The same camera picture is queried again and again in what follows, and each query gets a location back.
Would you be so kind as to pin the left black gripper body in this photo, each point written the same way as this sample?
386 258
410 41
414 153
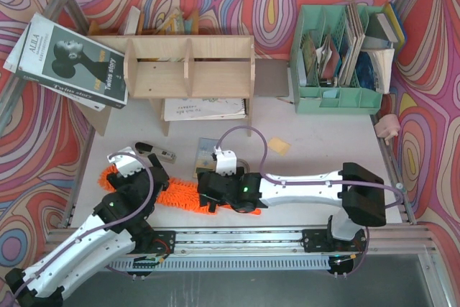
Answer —
144 176

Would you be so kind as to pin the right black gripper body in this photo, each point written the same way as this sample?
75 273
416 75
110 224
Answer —
207 190

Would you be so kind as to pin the orange microfiber duster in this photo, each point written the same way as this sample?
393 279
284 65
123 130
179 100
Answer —
181 194

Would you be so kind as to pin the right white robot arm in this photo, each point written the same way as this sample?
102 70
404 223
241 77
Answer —
354 190

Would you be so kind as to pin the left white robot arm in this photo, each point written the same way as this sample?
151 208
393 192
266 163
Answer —
117 226

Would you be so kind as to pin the wooden bookshelf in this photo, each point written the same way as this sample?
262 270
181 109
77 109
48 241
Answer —
158 67

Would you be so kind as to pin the grey black stapler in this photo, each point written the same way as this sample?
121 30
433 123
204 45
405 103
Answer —
145 149

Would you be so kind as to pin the white notebook under shelf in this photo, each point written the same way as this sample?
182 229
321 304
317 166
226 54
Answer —
183 109

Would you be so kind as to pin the yellow sticky note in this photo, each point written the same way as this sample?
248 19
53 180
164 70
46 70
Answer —
279 146

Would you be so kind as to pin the pencil by organizer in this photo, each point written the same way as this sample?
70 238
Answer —
284 100

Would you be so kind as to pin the brown board behind shelf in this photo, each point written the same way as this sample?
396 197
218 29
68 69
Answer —
271 78

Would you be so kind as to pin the black Twins story book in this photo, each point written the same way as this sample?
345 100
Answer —
68 62

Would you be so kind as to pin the green desk organizer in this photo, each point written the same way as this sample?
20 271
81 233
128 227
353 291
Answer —
323 61

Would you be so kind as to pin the white book under Twins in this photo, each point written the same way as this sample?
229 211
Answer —
12 64

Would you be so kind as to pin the grey hardcover book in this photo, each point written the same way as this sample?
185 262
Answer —
379 33

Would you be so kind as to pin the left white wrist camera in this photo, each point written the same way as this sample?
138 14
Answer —
127 162

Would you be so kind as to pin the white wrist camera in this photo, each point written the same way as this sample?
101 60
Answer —
225 161
127 162

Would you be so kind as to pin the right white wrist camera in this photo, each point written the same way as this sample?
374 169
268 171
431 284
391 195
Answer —
225 161

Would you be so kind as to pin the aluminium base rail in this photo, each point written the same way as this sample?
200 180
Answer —
264 248

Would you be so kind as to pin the pink wall hook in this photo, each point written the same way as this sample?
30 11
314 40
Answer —
387 127

